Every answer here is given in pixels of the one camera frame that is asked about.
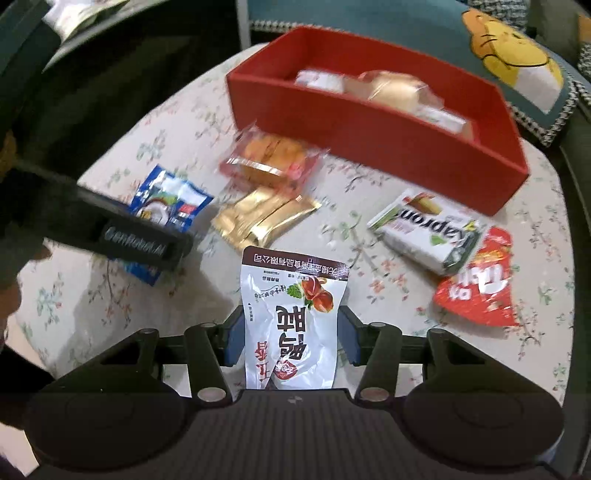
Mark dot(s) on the blue snack packet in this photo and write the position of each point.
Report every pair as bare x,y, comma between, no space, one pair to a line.
175,203

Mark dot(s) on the white brown snack pouch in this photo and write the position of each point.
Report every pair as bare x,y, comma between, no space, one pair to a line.
295,314

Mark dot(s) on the clear cream cake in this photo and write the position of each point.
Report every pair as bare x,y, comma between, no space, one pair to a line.
397,92

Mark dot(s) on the clear orange pastry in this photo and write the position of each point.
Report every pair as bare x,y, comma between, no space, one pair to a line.
272,154

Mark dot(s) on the white papers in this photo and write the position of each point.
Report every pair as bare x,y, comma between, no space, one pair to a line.
83,14

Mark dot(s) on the white green wafer packet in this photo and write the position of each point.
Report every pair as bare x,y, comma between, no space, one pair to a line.
425,230

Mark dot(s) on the teal lion print sofa cover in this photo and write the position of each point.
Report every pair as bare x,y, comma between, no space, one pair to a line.
508,50

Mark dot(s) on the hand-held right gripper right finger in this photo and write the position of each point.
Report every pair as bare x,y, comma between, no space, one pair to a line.
350,337

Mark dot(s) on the black side table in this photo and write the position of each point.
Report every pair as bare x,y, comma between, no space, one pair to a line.
138,92

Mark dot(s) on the red cardboard box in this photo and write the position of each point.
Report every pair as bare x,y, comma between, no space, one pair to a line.
369,134

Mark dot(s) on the large white snack packet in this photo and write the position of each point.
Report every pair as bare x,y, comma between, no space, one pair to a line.
443,119

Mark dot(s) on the gold foil snack packet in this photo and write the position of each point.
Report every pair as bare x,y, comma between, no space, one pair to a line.
258,217

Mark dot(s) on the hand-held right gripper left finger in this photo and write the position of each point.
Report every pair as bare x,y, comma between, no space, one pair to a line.
236,337

